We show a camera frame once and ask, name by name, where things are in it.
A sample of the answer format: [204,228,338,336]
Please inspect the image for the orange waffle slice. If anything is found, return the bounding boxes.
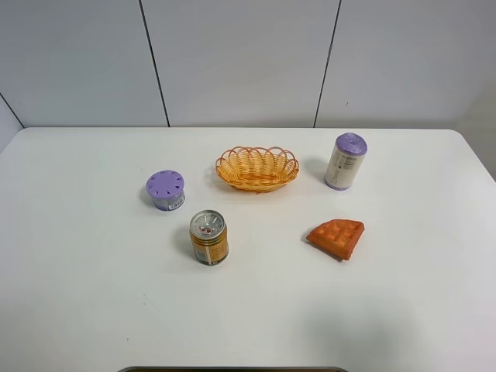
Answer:
[306,219,365,260]

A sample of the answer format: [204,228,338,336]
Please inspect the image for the purple capped white cylinder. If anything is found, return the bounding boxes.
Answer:
[325,133,368,191]

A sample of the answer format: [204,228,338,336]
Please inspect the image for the purple lidded air freshener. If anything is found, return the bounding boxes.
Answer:
[145,170,185,212]

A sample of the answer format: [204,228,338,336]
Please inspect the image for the orange wicker basket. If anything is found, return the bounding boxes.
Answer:
[215,146,299,193]

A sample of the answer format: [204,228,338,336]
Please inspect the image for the gold beverage can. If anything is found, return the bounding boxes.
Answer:
[189,210,229,266]

